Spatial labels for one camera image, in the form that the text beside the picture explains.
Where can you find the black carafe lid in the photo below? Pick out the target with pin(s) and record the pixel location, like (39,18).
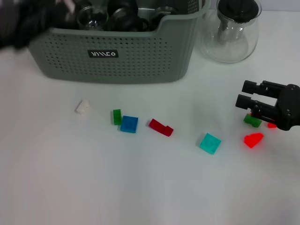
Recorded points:
(239,9)

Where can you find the dark red toy brick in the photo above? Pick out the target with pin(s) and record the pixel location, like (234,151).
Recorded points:
(161,127)

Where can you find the clear glass carafe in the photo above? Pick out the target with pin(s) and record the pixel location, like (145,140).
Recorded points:
(229,47)

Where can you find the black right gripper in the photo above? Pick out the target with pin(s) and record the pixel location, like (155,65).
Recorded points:
(288,107)

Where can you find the small red toy brick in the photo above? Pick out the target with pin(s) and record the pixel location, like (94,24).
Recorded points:
(272,125)

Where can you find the small green toy brick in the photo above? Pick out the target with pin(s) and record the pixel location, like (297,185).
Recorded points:
(252,122)

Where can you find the grey-green perforated storage bin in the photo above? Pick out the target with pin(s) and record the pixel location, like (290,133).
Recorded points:
(140,58)

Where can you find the blue square toy plate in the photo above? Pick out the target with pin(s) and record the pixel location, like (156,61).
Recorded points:
(129,124)

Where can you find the green translucent toy brick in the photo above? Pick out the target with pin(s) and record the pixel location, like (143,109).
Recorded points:
(116,117)

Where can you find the white toy brick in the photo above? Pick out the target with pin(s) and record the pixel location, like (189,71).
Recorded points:
(82,107)
(69,4)

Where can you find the teal square toy plate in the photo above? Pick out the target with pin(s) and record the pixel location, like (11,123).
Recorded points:
(210,143)

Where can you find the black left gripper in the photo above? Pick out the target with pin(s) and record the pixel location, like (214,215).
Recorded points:
(21,21)

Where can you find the red sloped toy brick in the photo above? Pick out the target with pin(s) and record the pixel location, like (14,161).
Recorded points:
(253,140)

